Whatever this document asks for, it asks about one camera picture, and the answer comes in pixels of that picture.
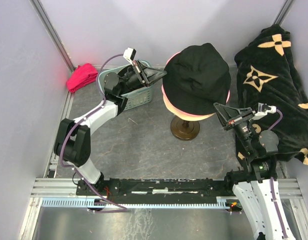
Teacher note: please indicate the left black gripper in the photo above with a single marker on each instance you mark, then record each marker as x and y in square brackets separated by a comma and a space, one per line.
[149, 75]

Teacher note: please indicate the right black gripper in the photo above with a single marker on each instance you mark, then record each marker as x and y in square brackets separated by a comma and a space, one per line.
[231, 116]

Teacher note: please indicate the peach bucket hat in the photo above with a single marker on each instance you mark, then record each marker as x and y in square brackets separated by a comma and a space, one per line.
[183, 115]

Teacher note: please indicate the black beige bucket hat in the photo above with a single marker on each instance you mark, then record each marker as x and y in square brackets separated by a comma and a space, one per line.
[196, 80]

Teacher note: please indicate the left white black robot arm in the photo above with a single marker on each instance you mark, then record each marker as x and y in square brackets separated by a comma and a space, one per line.
[118, 86]

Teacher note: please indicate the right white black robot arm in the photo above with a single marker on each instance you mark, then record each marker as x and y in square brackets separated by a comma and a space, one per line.
[256, 185]

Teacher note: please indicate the teal plastic basket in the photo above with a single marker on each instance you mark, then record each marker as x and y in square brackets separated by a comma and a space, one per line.
[136, 97]

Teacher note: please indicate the dark wooden hat stand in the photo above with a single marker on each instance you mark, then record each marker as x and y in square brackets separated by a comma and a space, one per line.
[184, 130]

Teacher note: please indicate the black floral blanket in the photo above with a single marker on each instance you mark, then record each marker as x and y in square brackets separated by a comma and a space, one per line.
[266, 74]

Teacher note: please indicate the red cloth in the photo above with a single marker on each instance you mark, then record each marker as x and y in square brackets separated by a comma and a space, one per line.
[81, 77]

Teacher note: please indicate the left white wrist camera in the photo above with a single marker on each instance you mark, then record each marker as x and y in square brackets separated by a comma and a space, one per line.
[129, 54]

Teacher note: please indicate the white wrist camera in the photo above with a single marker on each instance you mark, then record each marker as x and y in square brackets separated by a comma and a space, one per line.
[262, 110]
[129, 54]

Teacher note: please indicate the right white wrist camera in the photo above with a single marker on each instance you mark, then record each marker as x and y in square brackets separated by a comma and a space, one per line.
[262, 110]

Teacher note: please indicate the light blue cable duct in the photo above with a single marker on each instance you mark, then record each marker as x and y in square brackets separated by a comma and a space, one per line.
[98, 203]

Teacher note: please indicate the right aluminium frame post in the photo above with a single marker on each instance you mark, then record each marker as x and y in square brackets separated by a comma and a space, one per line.
[286, 7]

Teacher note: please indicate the aluminium frame post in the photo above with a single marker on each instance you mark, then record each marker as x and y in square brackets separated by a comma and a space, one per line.
[286, 7]
[42, 14]

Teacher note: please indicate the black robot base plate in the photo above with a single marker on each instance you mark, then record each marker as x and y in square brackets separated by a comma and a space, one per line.
[129, 190]

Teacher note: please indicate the left aluminium frame post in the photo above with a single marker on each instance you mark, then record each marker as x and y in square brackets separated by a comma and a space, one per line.
[42, 14]

